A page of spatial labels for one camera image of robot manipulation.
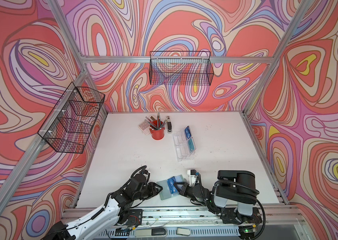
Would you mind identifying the red pen cup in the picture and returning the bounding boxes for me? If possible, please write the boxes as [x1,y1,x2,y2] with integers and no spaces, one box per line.
[150,127,165,140]

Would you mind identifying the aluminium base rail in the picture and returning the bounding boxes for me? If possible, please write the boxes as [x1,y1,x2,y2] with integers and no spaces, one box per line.
[58,205,307,240]

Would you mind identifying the blue card carried to wallet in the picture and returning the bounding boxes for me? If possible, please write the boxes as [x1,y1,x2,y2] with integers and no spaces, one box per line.
[167,175,183,195]

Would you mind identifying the back black wire basket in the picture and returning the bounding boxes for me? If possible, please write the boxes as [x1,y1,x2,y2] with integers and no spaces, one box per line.
[149,51,215,86]

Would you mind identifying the clear acrylic card holder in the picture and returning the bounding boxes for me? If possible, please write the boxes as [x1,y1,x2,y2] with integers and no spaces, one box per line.
[173,126,197,162]

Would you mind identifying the left black wire basket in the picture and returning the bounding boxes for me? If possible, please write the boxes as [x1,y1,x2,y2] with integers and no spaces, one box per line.
[38,83,105,154]

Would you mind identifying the pink calculator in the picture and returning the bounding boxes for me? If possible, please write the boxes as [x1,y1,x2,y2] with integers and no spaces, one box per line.
[138,121,151,135]

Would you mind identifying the blue VIP card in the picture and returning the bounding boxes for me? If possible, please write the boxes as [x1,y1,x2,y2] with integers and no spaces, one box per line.
[184,126,192,140]

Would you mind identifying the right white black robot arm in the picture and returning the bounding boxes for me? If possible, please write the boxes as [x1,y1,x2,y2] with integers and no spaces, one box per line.
[174,170,266,240]

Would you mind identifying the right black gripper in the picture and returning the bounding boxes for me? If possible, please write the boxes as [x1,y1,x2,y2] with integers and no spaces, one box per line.
[173,183,209,208]

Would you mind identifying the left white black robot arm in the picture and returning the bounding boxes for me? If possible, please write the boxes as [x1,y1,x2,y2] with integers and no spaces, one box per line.
[43,166,163,240]

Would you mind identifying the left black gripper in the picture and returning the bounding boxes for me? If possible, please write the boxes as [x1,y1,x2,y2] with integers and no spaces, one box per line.
[132,182,164,202]

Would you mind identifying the mint green card wallet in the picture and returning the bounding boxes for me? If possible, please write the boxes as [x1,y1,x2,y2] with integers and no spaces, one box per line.
[157,175,186,201]

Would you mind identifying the black wire basket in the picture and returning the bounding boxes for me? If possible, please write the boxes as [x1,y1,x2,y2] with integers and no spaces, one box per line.
[38,83,105,154]
[149,51,215,86]

